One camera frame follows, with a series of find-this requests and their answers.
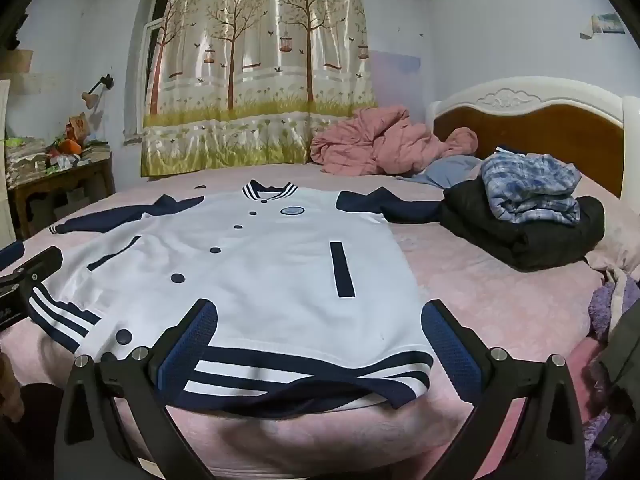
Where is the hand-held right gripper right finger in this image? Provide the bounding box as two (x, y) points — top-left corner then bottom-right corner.
(421, 298), (587, 480)

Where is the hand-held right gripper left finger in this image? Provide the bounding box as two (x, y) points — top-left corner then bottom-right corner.
(54, 298), (219, 480)

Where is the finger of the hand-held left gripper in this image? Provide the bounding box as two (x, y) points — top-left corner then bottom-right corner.
(0, 246), (64, 292)
(0, 285), (32, 332)

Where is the white and navy jacket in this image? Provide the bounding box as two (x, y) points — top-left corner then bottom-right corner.
(0, 179), (448, 410)

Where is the dark wooden side table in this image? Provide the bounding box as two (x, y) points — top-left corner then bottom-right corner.
(7, 157), (116, 241)

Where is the black folded garment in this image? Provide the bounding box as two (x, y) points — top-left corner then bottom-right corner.
(439, 177), (606, 272)

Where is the orange packet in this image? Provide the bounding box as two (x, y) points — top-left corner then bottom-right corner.
(66, 114), (89, 154)

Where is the purple fuzzy cloth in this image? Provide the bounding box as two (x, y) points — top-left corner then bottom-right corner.
(582, 282), (632, 480)

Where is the dark cloth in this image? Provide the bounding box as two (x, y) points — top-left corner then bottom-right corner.
(597, 300), (640, 411)

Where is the blue pillow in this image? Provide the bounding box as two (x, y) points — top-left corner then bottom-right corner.
(397, 155), (483, 190)

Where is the blue plaid shirt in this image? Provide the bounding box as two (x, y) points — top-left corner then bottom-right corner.
(481, 146), (583, 225)

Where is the cardboard box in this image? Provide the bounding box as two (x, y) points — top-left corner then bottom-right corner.
(0, 49), (34, 77)

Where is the pink crumpled quilt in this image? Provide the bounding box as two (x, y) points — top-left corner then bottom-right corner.
(310, 106), (479, 177)

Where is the white and wooden headboard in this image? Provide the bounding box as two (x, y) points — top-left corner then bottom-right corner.
(427, 76), (640, 201)

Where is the white framed window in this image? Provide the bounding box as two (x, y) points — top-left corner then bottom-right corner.
(122, 0), (176, 146)

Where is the tree print curtain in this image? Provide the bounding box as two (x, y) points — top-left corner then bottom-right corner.
(140, 0), (379, 177)

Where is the small wall picture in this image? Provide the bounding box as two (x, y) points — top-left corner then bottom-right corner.
(580, 12), (626, 40)

